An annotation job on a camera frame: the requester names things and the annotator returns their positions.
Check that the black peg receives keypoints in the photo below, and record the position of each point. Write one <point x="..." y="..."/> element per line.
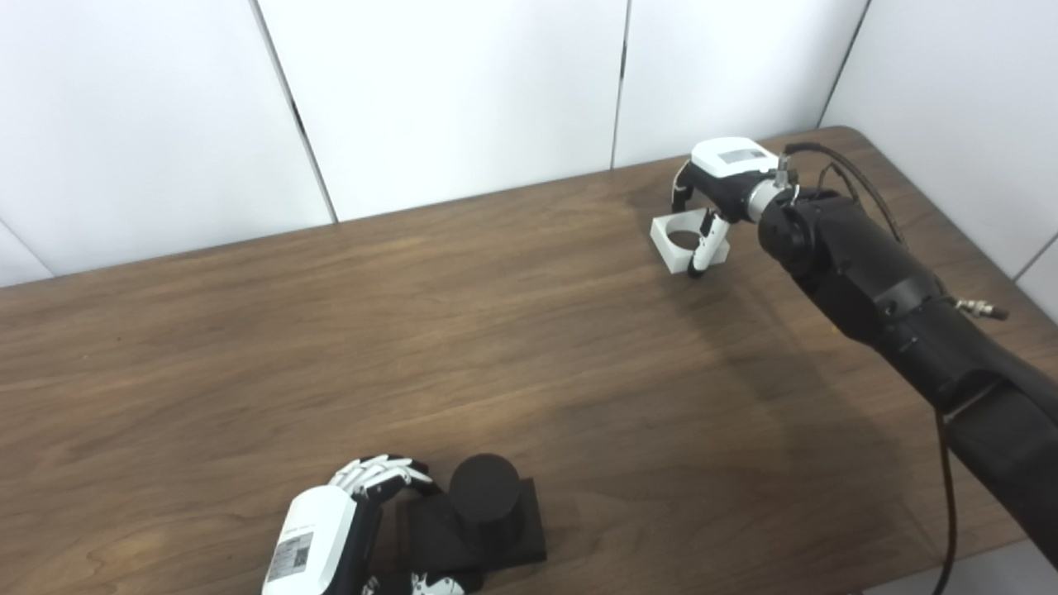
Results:
<point x="488" y="504"/>

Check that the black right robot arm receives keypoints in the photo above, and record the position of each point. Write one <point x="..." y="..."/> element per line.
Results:
<point x="893" y="306"/>

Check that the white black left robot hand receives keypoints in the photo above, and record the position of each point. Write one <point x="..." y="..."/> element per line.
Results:
<point x="318" y="529"/>

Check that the white square piece with hole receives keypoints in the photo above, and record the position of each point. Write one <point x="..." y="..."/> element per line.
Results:
<point x="671" y="254"/>

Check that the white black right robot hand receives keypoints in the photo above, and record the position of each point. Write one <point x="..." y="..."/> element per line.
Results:
<point x="731" y="165"/>

